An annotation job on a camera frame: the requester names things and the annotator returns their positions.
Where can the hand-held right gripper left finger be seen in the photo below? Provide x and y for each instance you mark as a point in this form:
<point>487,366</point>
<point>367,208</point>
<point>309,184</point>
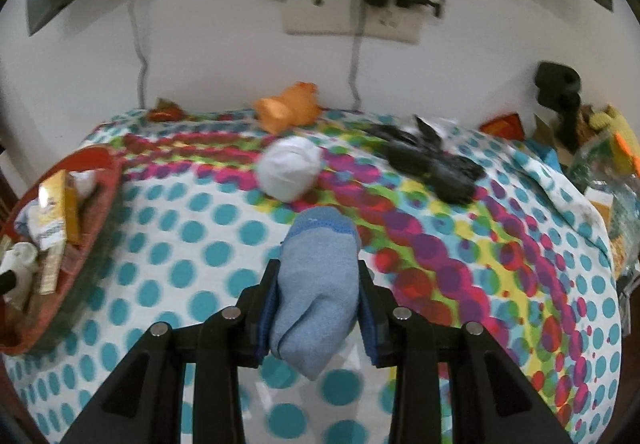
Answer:
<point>265,324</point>

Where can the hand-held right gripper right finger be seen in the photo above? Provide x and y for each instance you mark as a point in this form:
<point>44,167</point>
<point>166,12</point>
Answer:
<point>372,329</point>

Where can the light blue sock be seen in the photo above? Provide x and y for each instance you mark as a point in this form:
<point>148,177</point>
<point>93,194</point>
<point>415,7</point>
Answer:
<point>315,294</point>

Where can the red plastic basin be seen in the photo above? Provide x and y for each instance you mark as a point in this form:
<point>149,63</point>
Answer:
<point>97,224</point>

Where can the polka dot blanket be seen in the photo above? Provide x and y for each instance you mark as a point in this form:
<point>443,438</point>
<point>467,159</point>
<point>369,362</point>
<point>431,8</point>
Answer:
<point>165,234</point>

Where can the white rolled sock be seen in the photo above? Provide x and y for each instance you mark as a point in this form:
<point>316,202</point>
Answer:
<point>84,181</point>
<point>290,167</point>

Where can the black cloth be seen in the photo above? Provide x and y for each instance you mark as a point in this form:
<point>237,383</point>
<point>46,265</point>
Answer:
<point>435,164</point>

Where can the orange toy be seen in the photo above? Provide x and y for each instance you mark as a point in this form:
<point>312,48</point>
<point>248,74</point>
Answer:
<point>290,112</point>

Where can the white cloth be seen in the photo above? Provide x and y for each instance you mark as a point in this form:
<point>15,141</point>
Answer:
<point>442,123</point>

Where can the gold cardboard box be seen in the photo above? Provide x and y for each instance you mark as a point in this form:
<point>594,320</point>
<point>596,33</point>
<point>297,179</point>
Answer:
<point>51,269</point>

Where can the red orange wrapper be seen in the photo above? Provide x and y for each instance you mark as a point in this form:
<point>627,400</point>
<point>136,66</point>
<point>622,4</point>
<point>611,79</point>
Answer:
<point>164,112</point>

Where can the yellow cardboard box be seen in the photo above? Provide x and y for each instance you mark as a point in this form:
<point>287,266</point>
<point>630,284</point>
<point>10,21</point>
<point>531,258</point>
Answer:
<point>62,204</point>

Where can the red box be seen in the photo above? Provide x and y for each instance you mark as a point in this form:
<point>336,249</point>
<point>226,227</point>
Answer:
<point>502,125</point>

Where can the white bottle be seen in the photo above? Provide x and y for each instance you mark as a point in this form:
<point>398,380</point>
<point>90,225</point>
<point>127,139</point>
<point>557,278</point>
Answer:
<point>20,264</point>

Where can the clear plastic bag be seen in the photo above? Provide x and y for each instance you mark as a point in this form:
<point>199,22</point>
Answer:
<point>607,194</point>

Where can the black stand device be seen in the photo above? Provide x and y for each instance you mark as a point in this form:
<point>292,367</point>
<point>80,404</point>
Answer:
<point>552,84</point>

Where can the yellow green toy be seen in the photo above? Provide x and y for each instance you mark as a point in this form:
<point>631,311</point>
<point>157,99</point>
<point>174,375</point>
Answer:
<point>612,124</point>

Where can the beige wall socket plate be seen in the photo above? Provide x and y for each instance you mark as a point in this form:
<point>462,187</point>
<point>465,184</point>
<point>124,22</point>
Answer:
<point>325,19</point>

